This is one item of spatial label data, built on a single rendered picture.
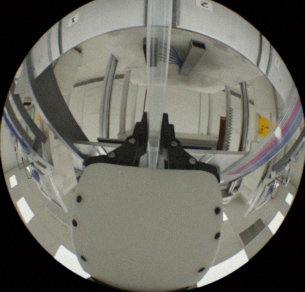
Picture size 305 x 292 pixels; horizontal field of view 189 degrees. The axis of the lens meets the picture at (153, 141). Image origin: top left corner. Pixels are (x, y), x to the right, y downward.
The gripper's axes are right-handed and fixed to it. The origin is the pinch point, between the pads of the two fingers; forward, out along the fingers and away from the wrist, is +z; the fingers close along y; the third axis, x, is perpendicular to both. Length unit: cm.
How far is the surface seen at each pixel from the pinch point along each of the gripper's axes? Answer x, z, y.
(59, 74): 13, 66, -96
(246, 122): -11, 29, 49
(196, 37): 18.7, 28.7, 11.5
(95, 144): -6.8, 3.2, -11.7
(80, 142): -6.8, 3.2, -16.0
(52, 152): -48, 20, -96
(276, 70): 13.3, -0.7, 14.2
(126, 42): 15.4, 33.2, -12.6
